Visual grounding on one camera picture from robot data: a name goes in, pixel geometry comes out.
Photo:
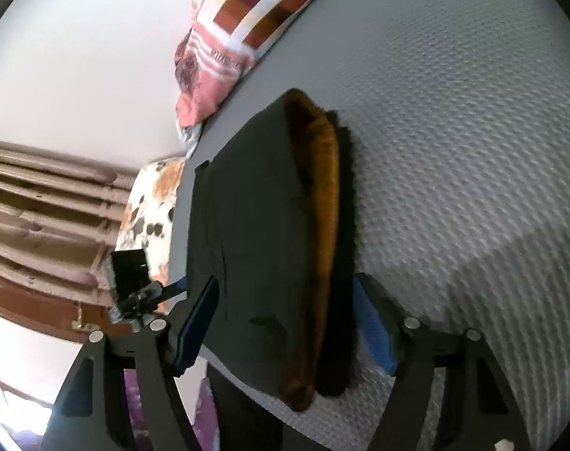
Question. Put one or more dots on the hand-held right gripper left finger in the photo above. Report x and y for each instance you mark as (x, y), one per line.
(195, 329)

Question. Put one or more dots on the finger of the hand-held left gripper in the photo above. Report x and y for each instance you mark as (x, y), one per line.
(174, 290)

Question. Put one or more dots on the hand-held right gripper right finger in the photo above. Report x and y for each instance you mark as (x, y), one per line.
(374, 329)

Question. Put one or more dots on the dark pants with brown lining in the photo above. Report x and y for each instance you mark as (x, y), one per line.
(252, 225)

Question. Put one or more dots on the floral orange grey cloth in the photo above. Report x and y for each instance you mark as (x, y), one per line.
(148, 206)

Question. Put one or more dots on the purple printed clothing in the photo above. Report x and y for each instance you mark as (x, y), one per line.
(207, 413)

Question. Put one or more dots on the brown wooden moulded headboard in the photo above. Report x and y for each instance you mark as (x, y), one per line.
(45, 225)

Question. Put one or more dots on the white grey cloth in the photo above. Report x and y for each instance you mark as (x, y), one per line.
(191, 138)

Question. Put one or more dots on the pink striped cloth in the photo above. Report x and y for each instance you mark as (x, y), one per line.
(205, 84)

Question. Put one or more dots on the grey textured mattress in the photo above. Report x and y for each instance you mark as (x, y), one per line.
(454, 127)

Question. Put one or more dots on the checkered red white pillow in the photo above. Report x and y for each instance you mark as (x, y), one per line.
(266, 4)

